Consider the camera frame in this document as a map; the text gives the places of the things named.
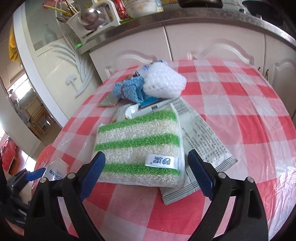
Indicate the white dish rack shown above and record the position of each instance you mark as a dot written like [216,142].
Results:
[109,13]

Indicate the green striped cleaning cloth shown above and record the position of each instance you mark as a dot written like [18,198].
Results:
[145,151]

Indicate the frosted glass sliding door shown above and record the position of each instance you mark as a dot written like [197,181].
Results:
[61,77]

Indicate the white bubble wrap wad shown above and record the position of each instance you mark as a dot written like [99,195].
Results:
[162,81]

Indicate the grey printed foil packet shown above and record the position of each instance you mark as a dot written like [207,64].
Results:
[198,135]

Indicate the white kitchen cabinet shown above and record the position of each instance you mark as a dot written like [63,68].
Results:
[274,59]

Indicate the green clip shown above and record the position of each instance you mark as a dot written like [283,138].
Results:
[78,46]

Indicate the metal ladle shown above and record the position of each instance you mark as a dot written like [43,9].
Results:
[89,19]

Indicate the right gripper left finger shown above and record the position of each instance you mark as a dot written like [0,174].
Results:
[44,219]

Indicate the red checkered tablecloth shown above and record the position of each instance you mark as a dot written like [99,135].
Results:
[232,116]

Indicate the small silver foil packet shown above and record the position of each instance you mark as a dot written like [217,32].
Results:
[109,101]

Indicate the blue dotted crumpled wrapper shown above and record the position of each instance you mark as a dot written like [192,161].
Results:
[131,89]

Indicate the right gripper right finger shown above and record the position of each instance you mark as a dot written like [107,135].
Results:
[236,211]

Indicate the white Magiclean bottle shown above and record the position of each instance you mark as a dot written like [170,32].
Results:
[56,170]

